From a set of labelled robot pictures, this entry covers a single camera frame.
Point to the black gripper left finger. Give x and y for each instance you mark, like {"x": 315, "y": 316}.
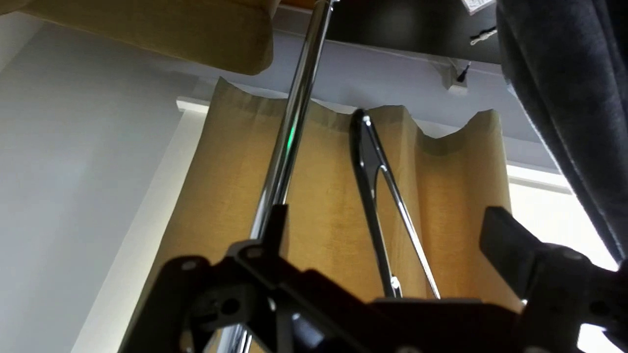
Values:
{"x": 276, "y": 228}

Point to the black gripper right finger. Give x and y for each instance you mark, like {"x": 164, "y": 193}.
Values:
{"x": 523, "y": 255}

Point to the silver metal tongs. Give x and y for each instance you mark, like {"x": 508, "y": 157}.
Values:
{"x": 372, "y": 183}

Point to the white window blind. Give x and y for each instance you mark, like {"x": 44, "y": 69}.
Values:
{"x": 551, "y": 208}

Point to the tan wooden tray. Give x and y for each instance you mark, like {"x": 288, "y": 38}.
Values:
{"x": 327, "y": 196}

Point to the white window sill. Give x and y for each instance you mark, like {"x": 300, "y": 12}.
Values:
{"x": 541, "y": 177}

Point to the chrome clothes rack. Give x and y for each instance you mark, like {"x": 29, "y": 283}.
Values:
{"x": 296, "y": 130}

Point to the dark navy plush robe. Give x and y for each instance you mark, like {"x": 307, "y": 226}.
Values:
{"x": 576, "y": 85}

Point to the tan box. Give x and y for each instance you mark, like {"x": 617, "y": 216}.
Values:
{"x": 164, "y": 30}

